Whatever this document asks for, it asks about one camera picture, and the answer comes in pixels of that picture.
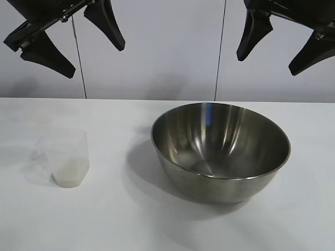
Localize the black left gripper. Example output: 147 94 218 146
4 0 126 79

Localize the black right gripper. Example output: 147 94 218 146
236 0 335 77

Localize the clear plastic measuring cup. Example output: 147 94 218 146
28 128 90 189

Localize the white uncooked rice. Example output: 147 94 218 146
51 157 90 188

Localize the stainless steel mixing bowl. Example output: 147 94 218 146
151 102 292 204

